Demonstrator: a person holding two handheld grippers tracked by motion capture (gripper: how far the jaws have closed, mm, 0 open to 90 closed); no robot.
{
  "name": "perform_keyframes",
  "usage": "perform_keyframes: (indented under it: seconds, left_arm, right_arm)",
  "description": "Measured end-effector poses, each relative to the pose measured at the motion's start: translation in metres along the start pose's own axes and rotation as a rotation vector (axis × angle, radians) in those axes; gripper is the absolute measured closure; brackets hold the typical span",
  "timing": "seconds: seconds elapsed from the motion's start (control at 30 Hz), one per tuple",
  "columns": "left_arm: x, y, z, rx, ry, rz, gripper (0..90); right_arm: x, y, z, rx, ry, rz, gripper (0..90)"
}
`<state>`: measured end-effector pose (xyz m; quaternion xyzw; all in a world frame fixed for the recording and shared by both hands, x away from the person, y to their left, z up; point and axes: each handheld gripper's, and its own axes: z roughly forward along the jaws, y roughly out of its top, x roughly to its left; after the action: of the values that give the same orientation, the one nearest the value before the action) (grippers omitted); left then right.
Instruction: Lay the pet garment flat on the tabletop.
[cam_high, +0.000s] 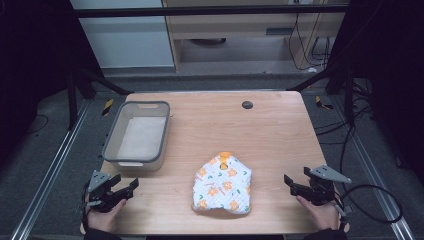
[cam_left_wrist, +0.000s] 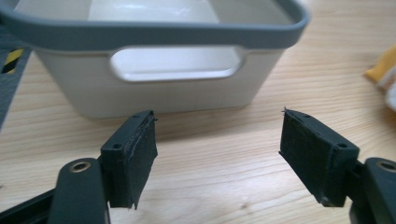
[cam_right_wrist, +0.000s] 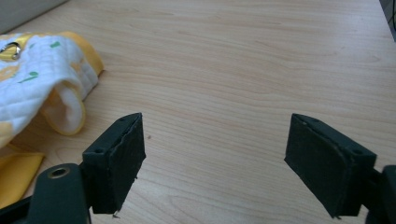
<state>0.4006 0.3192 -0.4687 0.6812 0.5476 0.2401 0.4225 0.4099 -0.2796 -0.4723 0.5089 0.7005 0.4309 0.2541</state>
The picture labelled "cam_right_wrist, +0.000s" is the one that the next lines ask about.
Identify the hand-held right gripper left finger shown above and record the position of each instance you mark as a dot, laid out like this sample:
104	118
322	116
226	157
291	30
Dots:
113	168

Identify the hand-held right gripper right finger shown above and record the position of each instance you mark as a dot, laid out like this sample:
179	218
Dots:
327	161

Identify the white quilted yellow-trimmed baby garment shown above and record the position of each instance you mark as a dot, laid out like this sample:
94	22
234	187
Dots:
37	93

